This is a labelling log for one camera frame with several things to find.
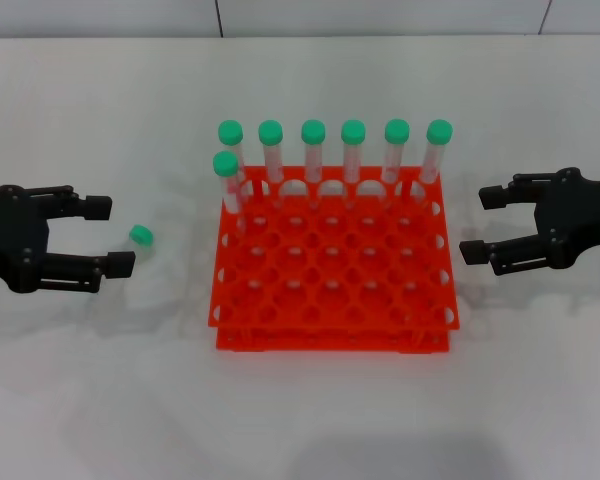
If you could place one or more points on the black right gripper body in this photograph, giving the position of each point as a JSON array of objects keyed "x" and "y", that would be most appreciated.
[{"x": 580, "y": 215}]

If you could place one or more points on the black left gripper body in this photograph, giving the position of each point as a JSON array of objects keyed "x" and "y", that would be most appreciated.
[{"x": 5, "y": 235}]

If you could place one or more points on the clear tube with green cap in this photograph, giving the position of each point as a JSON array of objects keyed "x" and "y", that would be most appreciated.
[
  {"x": 271, "y": 132},
  {"x": 225, "y": 164},
  {"x": 231, "y": 132},
  {"x": 313, "y": 132},
  {"x": 439, "y": 132},
  {"x": 353, "y": 132},
  {"x": 397, "y": 131},
  {"x": 141, "y": 234}
]

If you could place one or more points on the orange test tube rack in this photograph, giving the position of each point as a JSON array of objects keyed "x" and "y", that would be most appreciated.
[{"x": 337, "y": 272}]

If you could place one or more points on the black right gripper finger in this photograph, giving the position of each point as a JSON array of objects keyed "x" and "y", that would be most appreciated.
[
  {"x": 520, "y": 255},
  {"x": 492, "y": 196}
]

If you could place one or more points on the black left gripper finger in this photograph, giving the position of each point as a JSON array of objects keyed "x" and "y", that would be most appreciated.
[
  {"x": 97, "y": 207},
  {"x": 75, "y": 267}
]

